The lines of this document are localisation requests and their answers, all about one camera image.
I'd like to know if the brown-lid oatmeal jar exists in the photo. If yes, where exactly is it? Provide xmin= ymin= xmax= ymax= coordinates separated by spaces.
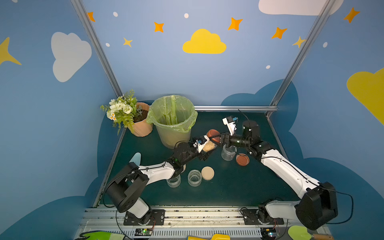
xmin=221 ymin=145 xmax=237 ymax=161
xmin=203 ymin=129 xmax=221 ymax=153

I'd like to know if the beige jar lid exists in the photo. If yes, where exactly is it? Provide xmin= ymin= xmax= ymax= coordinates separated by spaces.
xmin=201 ymin=166 xmax=215 ymax=181

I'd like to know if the brown jar lid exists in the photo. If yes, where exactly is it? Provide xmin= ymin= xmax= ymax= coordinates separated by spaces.
xmin=236 ymin=153 xmax=250 ymax=167

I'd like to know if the beige-lid oatmeal jar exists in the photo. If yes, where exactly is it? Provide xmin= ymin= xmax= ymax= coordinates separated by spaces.
xmin=188 ymin=170 xmax=202 ymax=187
xmin=167 ymin=175 xmax=182 ymax=188

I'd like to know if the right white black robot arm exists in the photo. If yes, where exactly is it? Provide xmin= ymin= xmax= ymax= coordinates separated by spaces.
xmin=220 ymin=116 xmax=338 ymax=230

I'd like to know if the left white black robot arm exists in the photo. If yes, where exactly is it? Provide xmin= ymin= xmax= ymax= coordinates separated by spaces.
xmin=104 ymin=141 xmax=217 ymax=219

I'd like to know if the mesh waste bin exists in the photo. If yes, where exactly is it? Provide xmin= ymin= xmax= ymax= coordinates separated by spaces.
xmin=156 ymin=126 xmax=192 ymax=149

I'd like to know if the green plastic bin liner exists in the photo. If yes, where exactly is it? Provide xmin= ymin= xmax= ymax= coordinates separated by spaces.
xmin=147 ymin=95 xmax=198 ymax=133

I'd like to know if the light blue spatula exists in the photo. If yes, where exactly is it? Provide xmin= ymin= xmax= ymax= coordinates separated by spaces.
xmin=129 ymin=153 xmax=142 ymax=166

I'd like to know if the yellow scoop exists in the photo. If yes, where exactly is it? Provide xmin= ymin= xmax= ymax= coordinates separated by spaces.
xmin=187 ymin=233 xmax=231 ymax=240

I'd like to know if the artificial white flower plant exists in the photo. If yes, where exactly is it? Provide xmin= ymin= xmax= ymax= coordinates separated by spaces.
xmin=100 ymin=90 xmax=143 ymax=134

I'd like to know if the right controller board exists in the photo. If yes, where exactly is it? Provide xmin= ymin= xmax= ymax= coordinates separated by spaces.
xmin=261 ymin=228 xmax=278 ymax=240

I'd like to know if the controller board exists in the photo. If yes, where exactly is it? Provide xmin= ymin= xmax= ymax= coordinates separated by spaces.
xmin=135 ymin=229 xmax=153 ymax=237
xmin=261 ymin=228 xmax=278 ymax=240

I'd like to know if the left controller board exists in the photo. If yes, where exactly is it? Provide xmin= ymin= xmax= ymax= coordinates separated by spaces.
xmin=135 ymin=229 xmax=153 ymax=237

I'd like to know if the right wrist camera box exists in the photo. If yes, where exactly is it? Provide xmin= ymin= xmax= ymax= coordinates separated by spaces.
xmin=223 ymin=116 xmax=238 ymax=136

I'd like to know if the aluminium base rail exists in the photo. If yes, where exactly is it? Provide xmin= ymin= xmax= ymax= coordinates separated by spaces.
xmin=75 ymin=206 xmax=301 ymax=240

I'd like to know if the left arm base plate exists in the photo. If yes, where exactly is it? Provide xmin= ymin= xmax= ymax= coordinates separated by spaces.
xmin=123 ymin=209 xmax=165 ymax=226

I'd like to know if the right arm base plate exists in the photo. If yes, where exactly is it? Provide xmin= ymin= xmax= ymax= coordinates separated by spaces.
xmin=240 ymin=208 xmax=285 ymax=225

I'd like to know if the green spatula wooden handle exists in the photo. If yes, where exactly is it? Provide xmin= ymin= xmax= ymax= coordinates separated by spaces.
xmin=288 ymin=226 xmax=334 ymax=240

